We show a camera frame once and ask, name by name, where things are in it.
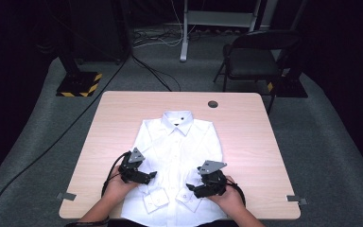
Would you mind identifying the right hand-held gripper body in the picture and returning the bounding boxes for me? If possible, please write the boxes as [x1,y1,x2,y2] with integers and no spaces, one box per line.
[197,160,229,199]

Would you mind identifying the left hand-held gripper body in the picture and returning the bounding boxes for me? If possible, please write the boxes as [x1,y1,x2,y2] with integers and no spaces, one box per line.
[118,147,147,184]

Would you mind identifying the white button-up shirt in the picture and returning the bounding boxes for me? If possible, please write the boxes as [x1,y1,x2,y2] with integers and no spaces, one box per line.
[120,110,229,227]

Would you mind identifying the person's left hand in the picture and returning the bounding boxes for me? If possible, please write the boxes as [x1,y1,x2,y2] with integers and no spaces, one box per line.
[102,165,140,201]

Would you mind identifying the person's right hand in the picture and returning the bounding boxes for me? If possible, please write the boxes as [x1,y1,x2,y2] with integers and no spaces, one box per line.
[207,175,246,218]

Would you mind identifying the dark wristband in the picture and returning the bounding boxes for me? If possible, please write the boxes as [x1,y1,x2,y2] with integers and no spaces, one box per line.
[64,216,111,227]

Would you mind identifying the grey tape piece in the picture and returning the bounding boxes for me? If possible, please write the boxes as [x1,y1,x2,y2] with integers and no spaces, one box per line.
[286,195,308,206]
[56,192,78,201]

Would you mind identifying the black stand with striped base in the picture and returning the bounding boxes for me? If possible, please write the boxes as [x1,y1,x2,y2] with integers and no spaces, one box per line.
[56,0,103,98]

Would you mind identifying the black stand with yellow mark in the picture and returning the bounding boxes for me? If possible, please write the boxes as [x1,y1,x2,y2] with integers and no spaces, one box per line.
[266,31,310,98]

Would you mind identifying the black folding chair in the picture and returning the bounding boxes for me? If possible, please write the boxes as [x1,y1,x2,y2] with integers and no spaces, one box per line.
[213,29,302,116]

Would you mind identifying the black cabinet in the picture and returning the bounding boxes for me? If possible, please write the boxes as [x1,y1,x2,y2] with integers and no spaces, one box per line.
[69,0,131,62]

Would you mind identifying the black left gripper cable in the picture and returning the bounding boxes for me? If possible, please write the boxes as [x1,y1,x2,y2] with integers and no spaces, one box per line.
[100,150,130,199]

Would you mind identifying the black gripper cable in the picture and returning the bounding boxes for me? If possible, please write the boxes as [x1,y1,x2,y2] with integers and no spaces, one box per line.
[226,181,248,207]
[100,150,130,199]

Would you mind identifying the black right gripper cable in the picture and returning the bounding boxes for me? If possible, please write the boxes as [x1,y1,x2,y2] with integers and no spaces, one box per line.
[226,181,248,207]

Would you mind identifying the long thick black floor cable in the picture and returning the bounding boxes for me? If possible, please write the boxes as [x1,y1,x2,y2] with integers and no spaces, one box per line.
[0,46,133,227]

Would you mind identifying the thin black floor cable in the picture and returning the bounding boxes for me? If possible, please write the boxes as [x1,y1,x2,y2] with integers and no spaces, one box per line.
[131,55,182,93]

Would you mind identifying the tangle of floor cables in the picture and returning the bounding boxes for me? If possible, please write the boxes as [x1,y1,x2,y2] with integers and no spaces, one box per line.
[131,26,202,49]

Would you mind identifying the white metal desk frame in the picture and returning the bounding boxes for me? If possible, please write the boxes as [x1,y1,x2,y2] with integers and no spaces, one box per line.
[179,0,263,62]

